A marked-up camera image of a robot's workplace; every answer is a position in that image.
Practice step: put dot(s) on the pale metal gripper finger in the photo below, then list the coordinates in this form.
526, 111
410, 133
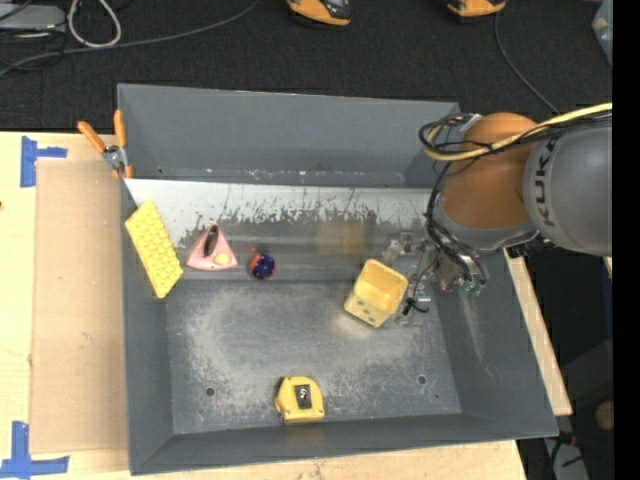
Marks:
419, 304
406, 244

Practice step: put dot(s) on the yellow dice cup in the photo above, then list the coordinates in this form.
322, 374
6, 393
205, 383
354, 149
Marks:
377, 290

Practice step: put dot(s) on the grey metal bin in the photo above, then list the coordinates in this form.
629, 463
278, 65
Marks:
310, 348

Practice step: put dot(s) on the blue and red ball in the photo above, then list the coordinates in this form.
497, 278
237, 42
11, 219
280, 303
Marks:
262, 267

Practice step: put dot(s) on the yellow tape measure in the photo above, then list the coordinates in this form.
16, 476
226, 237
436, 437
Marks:
300, 400

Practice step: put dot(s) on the pink triangular toy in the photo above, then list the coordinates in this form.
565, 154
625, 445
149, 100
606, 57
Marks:
207, 260

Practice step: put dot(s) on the yellow studded building plate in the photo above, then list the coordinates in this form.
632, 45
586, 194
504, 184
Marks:
152, 248

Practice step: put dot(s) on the brown cardboard board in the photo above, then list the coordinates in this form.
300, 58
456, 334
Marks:
75, 308

